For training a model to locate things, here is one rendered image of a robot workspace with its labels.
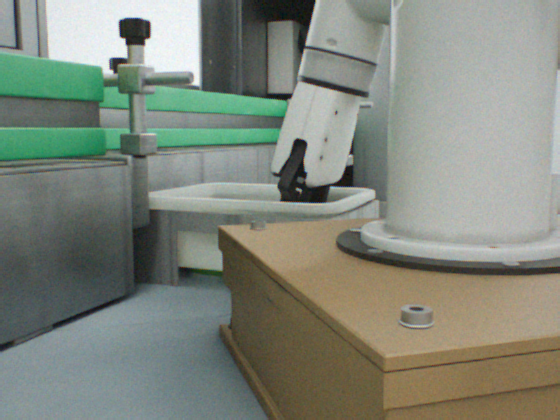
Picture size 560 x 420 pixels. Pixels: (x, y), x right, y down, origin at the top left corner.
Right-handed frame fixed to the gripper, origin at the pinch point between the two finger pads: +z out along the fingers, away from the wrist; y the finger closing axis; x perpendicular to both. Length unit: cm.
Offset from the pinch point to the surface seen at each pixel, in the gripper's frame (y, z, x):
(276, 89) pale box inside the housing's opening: -83, -10, -45
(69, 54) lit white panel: -8.9, -10.4, -43.3
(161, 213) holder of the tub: 9.0, 1.0, -11.3
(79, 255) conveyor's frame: 21.2, 2.8, -10.3
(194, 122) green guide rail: -16.3, -5.2, -25.4
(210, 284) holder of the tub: 8.6, 6.3, -4.3
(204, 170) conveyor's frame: -15.4, 0.9, -21.5
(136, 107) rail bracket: 12.7, -9.2, -13.7
